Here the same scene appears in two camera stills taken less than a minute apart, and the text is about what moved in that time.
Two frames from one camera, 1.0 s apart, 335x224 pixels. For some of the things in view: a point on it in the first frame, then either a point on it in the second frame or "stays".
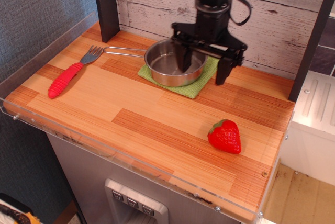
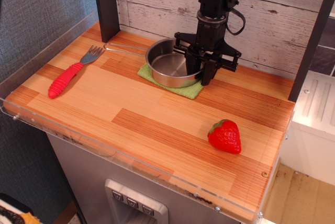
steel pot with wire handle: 161,60 stays
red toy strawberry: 225,135 stays
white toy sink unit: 309,146 stays
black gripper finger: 224,67 to 209,69
